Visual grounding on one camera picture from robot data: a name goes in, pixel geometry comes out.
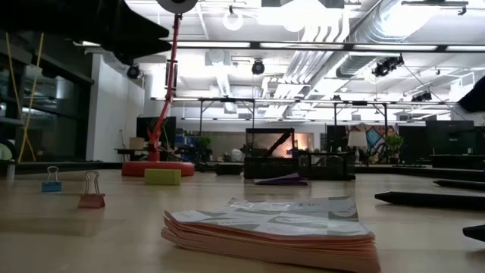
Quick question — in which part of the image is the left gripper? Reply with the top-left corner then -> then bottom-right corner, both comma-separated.
0,0 -> 173,65

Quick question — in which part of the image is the orange binder clip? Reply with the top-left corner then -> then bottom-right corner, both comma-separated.
77,170 -> 107,209

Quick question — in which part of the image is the black pen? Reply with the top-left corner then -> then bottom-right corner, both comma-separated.
462,224 -> 485,243
264,130 -> 295,158
374,191 -> 485,212
433,179 -> 485,192

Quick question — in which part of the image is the blue binder clip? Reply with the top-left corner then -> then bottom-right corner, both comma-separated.
41,165 -> 63,193

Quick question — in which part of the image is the purple sticky note pad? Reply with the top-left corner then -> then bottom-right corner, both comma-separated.
253,172 -> 309,187

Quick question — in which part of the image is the grey patterned sticky note pad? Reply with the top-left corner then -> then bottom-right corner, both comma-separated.
161,196 -> 382,273

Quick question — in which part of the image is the black mesh desk organizer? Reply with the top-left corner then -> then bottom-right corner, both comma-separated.
243,127 -> 356,181

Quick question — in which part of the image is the red desk lamp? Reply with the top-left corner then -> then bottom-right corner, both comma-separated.
120,0 -> 199,178

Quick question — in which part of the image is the black bar with light strips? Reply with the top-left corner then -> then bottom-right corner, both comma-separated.
166,39 -> 485,54

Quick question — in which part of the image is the white-shade table lamp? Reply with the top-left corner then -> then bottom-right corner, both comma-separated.
347,130 -> 368,162

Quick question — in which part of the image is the green potted plant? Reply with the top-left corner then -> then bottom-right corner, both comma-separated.
384,134 -> 405,165

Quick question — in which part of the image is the wide black monitor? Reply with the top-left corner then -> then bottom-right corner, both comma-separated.
426,120 -> 475,155

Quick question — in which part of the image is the white ring light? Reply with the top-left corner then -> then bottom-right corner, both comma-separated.
222,9 -> 244,31

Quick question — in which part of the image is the yellow hanging cable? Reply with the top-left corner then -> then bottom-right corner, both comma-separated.
5,32 -> 45,164

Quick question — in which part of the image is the black lamp cable with switch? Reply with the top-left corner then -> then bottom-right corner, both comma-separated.
166,147 -> 243,176

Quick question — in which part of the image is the black ceiling camera cluster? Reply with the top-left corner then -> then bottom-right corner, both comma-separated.
372,55 -> 405,78

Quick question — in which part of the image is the colourful geometric wall art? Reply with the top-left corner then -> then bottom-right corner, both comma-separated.
346,123 -> 399,158

